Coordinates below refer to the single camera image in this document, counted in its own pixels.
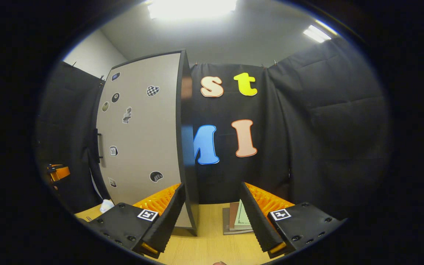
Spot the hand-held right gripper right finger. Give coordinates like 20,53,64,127
239,181,345,259

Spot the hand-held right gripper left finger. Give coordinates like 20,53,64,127
87,183,186,259

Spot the beige cabinet door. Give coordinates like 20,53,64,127
96,53,193,229

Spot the dark grey cabinet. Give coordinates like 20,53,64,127
87,50,200,236

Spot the brown book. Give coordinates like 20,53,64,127
229,202,240,232

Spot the white fluffy cloth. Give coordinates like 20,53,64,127
100,199,115,214

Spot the black backdrop cloth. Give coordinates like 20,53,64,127
35,37,391,221

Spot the small ceiling light panel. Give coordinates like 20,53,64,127
303,25,332,43

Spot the large ceiling light panel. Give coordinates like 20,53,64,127
148,0,237,20

